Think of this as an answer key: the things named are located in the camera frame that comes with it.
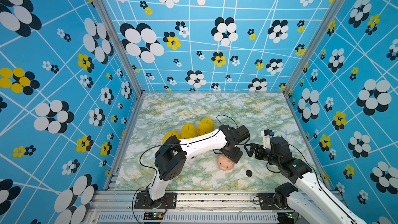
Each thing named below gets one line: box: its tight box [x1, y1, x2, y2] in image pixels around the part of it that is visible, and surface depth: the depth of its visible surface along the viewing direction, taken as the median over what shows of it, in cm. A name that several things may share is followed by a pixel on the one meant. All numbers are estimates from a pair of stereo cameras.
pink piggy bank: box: [216, 154, 235, 172], surface depth 79 cm
